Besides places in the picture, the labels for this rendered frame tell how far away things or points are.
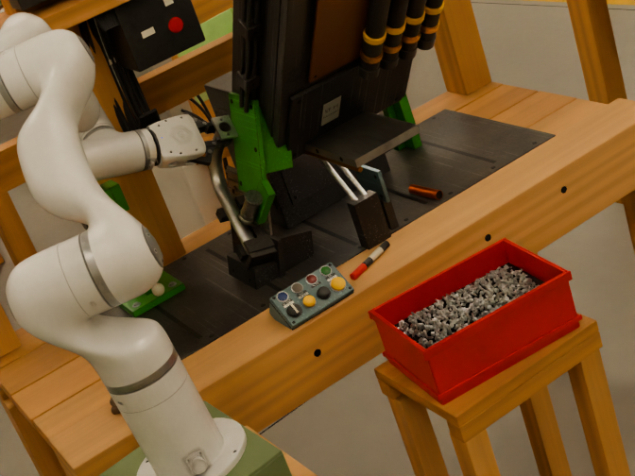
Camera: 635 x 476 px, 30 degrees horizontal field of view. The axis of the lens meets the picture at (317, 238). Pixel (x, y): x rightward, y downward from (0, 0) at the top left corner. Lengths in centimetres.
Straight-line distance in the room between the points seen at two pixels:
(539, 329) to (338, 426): 150
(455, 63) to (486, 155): 47
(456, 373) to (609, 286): 180
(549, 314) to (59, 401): 98
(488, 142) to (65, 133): 122
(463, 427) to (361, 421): 148
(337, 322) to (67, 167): 72
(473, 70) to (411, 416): 117
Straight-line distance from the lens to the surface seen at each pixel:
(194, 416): 183
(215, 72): 283
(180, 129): 242
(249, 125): 240
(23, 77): 193
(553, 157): 262
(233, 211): 250
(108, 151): 234
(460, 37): 310
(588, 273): 392
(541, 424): 250
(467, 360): 208
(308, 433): 358
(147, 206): 272
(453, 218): 247
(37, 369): 257
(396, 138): 234
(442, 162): 274
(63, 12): 246
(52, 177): 180
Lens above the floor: 200
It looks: 25 degrees down
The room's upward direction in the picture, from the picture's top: 20 degrees counter-clockwise
